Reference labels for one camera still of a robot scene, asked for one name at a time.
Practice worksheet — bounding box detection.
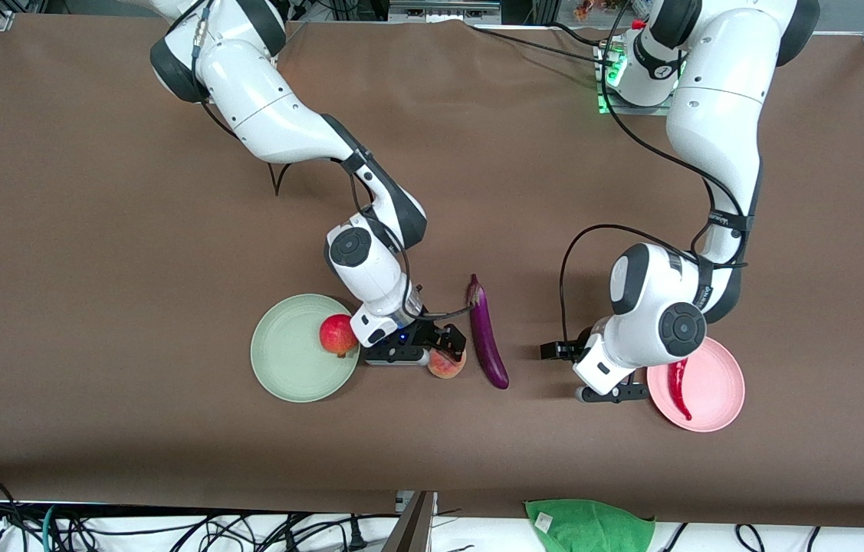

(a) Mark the yellow red peach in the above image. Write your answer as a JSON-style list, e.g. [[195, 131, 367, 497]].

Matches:
[[427, 349, 468, 380]]

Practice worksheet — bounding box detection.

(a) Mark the red pomegranate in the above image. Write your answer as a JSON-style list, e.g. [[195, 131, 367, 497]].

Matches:
[[318, 314, 360, 359]]

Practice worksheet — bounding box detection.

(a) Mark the red chili pepper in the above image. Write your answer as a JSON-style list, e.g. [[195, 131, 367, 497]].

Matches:
[[668, 356, 694, 422]]

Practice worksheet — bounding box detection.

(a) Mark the light green round plate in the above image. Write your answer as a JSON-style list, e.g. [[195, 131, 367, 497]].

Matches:
[[250, 294, 362, 404]]

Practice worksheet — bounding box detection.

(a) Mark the purple eggplant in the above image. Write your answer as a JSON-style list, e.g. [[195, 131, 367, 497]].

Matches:
[[465, 274, 511, 390]]

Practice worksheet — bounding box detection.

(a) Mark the pink round plate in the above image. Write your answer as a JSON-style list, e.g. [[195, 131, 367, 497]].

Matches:
[[646, 336, 746, 433]]

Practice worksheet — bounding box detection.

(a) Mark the green cloth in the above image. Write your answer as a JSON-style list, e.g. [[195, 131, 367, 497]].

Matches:
[[524, 498, 656, 552]]

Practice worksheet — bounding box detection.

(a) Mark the grey equipment box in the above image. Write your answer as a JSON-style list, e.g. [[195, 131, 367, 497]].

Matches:
[[389, 0, 502, 23]]

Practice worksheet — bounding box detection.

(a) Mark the brown table cover sheet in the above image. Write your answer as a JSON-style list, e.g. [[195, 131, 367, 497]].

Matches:
[[0, 14, 864, 530]]

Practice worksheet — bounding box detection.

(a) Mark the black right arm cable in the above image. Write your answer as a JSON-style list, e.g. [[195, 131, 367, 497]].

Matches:
[[190, 0, 476, 319]]

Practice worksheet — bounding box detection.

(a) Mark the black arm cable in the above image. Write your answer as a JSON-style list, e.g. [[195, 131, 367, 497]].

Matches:
[[558, 0, 751, 350], [190, 0, 476, 319]]

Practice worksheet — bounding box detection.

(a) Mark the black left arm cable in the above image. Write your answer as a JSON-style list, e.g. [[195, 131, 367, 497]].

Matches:
[[558, 0, 751, 350]]

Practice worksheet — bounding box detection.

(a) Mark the grey table leg post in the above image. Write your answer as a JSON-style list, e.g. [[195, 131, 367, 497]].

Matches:
[[382, 491, 437, 552]]

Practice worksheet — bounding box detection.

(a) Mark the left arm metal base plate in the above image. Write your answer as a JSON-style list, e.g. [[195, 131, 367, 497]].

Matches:
[[593, 38, 678, 116]]

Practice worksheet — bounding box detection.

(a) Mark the black cable to base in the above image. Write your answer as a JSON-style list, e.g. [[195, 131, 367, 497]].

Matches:
[[466, 21, 616, 66]]

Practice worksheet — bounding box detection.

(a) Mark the teal floor cable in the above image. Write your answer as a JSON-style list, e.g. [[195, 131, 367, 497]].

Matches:
[[41, 504, 61, 552]]

